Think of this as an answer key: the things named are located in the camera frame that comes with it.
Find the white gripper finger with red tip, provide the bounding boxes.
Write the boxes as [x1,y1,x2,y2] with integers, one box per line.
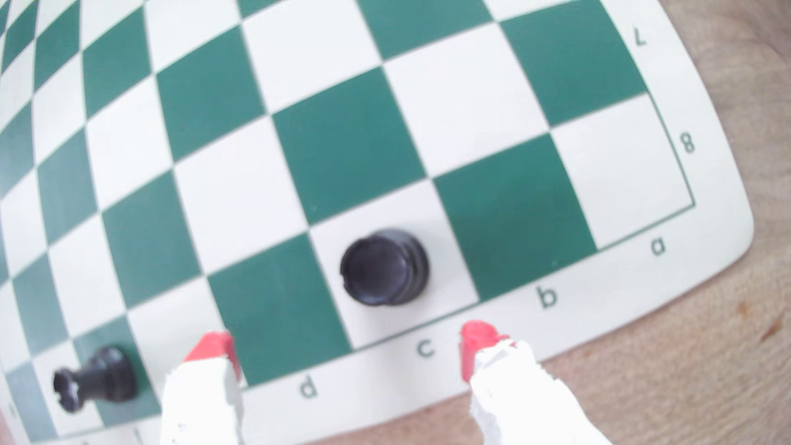
[460,321,611,445]
[159,331,246,445]

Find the black chess piece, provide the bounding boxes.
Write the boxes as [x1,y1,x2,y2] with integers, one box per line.
[339,229,431,307]

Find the black chess pawn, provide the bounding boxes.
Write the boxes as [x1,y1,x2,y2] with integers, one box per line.
[52,345,139,414]

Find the green and white chess mat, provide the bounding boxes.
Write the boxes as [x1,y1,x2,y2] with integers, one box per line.
[0,0,755,445]

